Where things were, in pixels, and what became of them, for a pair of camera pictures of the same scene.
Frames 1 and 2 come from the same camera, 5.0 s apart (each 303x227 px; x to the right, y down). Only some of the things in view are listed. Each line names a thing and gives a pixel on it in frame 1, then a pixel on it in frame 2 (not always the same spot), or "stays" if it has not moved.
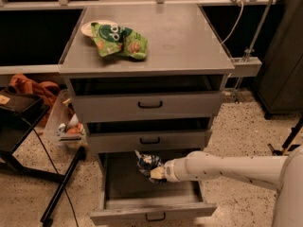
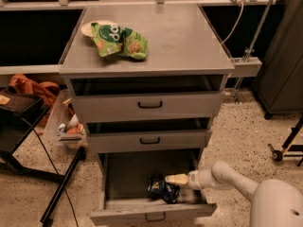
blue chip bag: x=148 y=163 to x=159 y=187
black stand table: x=19 y=113 stays
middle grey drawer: x=148 y=135 stays
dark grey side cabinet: x=278 y=76 stays
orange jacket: x=46 y=90 stays
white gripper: x=169 y=171 to x=194 y=180
